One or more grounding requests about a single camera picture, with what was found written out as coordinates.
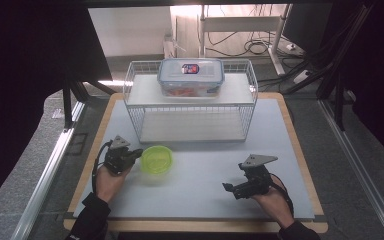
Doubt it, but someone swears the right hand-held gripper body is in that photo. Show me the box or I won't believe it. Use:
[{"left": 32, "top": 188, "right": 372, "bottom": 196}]
[{"left": 232, "top": 153, "right": 280, "bottom": 201}]

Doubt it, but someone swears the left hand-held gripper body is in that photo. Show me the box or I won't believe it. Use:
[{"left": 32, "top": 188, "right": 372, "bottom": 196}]
[{"left": 103, "top": 134, "right": 138, "bottom": 176}]

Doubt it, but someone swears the green plastic bowl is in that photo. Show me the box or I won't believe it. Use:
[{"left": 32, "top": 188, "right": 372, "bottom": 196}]
[{"left": 140, "top": 145, "right": 175, "bottom": 175}]

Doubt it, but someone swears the white wire shelf rack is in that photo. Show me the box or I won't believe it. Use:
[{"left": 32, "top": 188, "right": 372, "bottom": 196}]
[{"left": 122, "top": 59, "right": 259, "bottom": 145}]

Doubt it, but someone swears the clear lidded food container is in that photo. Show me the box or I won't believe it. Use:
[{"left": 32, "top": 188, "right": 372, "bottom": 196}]
[{"left": 156, "top": 57, "right": 226, "bottom": 99}]

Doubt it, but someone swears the person's left hand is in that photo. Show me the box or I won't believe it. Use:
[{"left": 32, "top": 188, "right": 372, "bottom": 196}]
[{"left": 94, "top": 164, "right": 134, "bottom": 204}]

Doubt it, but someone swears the pale grey table mat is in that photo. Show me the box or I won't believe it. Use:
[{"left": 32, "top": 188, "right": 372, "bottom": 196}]
[{"left": 73, "top": 98, "right": 316, "bottom": 222}]

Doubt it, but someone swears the black metal stand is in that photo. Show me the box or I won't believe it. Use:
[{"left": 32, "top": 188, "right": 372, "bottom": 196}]
[
  {"left": 315, "top": 71, "right": 348, "bottom": 132},
  {"left": 61, "top": 73, "right": 117, "bottom": 130}
]

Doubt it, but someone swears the white power strip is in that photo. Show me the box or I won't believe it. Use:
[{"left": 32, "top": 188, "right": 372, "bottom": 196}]
[{"left": 292, "top": 69, "right": 312, "bottom": 85}]

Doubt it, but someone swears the dark curtain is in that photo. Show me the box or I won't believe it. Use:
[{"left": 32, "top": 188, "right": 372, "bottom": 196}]
[
  {"left": 333, "top": 0, "right": 384, "bottom": 166},
  {"left": 0, "top": 0, "right": 114, "bottom": 216}
]

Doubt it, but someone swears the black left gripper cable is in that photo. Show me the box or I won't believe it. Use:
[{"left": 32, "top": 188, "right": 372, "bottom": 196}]
[{"left": 91, "top": 140, "right": 113, "bottom": 195}]

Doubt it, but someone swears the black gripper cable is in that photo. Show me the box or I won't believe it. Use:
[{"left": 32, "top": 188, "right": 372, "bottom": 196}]
[
  {"left": 269, "top": 172, "right": 295, "bottom": 218},
  {"left": 91, "top": 140, "right": 113, "bottom": 195}
]

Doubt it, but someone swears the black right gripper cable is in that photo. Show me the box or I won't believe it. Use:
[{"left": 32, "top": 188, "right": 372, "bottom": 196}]
[{"left": 269, "top": 172, "right": 295, "bottom": 218}]

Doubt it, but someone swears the aluminium rail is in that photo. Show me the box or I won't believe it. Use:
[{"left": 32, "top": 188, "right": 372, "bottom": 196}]
[
  {"left": 317, "top": 99, "right": 384, "bottom": 240},
  {"left": 10, "top": 100, "right": 86, "bottom": 240}
]

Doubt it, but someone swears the tangle of black floor cables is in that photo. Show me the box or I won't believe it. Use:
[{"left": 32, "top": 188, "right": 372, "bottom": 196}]
[{"left": 205, "top": 29, "right": 299, "bottom": 58}]

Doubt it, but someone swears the white desk frame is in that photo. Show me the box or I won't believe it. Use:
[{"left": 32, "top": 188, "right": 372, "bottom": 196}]
[{"left": 197, "top": 3, "right": 293, "bottom": 77}]

